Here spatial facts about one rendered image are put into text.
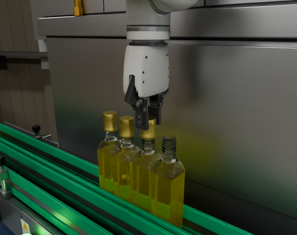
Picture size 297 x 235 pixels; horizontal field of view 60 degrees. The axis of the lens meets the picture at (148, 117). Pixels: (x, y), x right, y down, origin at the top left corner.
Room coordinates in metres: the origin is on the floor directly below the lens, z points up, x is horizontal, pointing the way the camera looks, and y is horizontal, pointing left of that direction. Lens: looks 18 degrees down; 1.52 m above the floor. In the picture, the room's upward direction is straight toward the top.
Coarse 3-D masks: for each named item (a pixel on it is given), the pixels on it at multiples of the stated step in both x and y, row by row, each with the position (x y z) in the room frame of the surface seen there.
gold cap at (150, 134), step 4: (152, 116) 0.54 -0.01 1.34; (152, 120) 0.51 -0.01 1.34; (152, 124) 0.51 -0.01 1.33; (152, 128) 0.51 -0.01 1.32; (140, 132) 0.52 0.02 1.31; (144, 132) 0.51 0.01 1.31; (148, 132) 0.51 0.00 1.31; (152, 132) 0.51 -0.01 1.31; (140, 136) 0.52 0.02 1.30; (144, 136) 0.51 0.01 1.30; (148, 136) 0.51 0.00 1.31; (152, 136) 0.51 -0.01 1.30
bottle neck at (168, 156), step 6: (162, 138) 0.48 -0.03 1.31; (168, 138) 0.50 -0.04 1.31; (174, 138) 0.48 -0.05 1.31; (162, 144) 0.48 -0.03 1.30; (168, 144) 0.47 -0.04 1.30; (174, 144) 0.48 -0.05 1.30; (162, 150) 0.48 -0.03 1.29; (168, 150) 0.47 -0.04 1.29; (174, 150) 0.48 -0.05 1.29; (162, 156) 0.48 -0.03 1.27; (168, 156) 0.47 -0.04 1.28; (174, 156) 0.48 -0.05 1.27
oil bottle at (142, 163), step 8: (136, 160) 0.51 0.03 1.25; (144, 160) 0.50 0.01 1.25; (152, 160) 0.50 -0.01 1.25; (136, 168) 0.51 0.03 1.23; (144, 168) 0.50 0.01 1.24; (136, 176) 0.51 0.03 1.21; (144, 176) 0.50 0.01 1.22; (136, 184) 0.51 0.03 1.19; (144, 184) 0.50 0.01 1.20; (136, 192) 0.51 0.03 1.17; (144, 192) 0.50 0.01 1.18; (136, 200) 0.51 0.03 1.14; (144, 200) 0.50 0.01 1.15; (144, 208) 0.50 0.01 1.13
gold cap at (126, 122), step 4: (124, 116) 0.57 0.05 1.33; (128, 116) 0.57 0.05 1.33; (120, 120) 0.55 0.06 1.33; (124, 120) 0.54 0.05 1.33; (128, 120) 0.54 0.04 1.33; (132, 120) 0.55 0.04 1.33; (120, 124) 0.55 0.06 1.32; (124, 124) 0.54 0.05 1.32; (128, 124) 0.54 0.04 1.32; (132, 124) 0.55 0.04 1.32; (120, 128) 0.55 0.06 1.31; (124, 128) 0.54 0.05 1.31; (128, 128) 0.54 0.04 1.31; (132, 128) 0.55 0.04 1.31; (120, 132) 0.55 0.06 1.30; (124, 132) 0.54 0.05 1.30; (128, 132) 0.54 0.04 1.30; (132, 132) 0.55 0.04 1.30; (120, 136) 0.55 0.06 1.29; (124, 136) 0.54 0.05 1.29; (128, 136) 0.54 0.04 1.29; (132, 136) 0.55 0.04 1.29
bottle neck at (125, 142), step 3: (123, 138) 0.54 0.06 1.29; (126, 138) 0.54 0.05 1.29; (129, 138) 0.54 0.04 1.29; (132, 138) 0.55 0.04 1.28; (123, 141) 0.55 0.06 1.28; (126, 141) 0.54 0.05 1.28; (129, 141) 0.54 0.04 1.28; (132, 141) 0.55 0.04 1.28; (123, 144) 0.55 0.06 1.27; (126, 144) 0.54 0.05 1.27; (129, 144) 0.54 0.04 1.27; (132, 144) 0.55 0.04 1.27
